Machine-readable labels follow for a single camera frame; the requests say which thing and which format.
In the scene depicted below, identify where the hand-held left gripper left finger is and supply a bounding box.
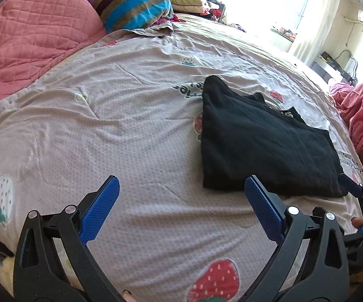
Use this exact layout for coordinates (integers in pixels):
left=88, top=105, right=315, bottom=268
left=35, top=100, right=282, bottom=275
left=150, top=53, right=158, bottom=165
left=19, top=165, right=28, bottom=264
left=13, top=175, right=120, bottom=302

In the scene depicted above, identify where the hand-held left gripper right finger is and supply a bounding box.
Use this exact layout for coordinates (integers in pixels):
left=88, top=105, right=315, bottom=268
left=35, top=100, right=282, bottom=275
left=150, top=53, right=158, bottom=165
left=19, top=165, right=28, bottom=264
left=244, top=176, right=351, bottom=302

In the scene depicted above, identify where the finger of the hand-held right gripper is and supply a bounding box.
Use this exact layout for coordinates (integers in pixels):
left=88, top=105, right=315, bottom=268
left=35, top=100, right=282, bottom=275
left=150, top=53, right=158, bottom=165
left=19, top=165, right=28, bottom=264
left=339, top=174, right=363, bottom=229

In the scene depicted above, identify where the black shirt with orange patches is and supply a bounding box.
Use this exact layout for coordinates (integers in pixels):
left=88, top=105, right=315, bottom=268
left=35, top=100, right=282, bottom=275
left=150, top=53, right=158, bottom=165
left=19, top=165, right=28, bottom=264
left=200, top=75, right=353, bottom=198

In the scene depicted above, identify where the pile of clothes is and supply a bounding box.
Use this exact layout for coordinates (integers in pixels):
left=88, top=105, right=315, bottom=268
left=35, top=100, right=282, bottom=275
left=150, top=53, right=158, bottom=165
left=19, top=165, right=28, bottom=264
left=166, top=0, right=228, bottom=23

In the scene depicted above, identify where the strawberry printed bed sheet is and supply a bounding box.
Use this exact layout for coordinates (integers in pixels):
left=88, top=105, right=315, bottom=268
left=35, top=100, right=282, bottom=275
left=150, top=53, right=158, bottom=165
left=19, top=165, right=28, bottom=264
left=0, top=13, right=363, bottom=302

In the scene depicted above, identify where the dark desk with clutter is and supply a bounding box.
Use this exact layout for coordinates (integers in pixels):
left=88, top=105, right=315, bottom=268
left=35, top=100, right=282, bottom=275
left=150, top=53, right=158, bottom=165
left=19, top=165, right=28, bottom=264
left=313, top=51, right=359, bottom=86

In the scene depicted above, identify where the curved metal tube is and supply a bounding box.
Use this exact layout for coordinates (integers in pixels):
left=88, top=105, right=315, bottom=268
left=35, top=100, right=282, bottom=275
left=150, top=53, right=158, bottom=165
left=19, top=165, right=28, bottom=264
left=338, top=49, right=358, bottom=71

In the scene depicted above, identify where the colourful cloth on sill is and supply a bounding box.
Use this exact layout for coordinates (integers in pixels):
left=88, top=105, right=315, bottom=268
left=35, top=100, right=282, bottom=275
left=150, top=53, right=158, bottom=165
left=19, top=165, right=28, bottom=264
left=270, top=26, right=296, bottom=42

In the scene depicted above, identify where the white curtain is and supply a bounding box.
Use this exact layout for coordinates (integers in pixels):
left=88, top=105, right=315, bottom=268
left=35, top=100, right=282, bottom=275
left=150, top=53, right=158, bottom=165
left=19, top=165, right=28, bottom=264
left=288, top=0, right=337, bottom=66

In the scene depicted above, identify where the pink quilted blanket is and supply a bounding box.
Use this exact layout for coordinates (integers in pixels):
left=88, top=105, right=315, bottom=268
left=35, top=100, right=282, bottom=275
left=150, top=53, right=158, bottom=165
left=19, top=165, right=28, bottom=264
left=0, top=0, right=108, bottom=113

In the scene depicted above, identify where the magenta cloth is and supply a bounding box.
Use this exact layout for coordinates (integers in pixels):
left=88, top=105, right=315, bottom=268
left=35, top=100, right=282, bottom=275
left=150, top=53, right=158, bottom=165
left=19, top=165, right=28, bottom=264
left=155, top=15, right=186, bottom=26

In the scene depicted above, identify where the striped pillow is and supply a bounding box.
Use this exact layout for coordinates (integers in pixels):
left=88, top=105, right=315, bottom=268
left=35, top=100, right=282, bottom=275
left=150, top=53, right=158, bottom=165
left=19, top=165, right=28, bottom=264
left=85, top=0, right=175, bottom=34

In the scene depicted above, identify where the wall cable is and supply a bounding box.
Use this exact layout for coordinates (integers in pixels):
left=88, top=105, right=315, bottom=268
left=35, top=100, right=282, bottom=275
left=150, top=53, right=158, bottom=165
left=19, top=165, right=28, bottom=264
left=342, top=15, right=359, bottom=48

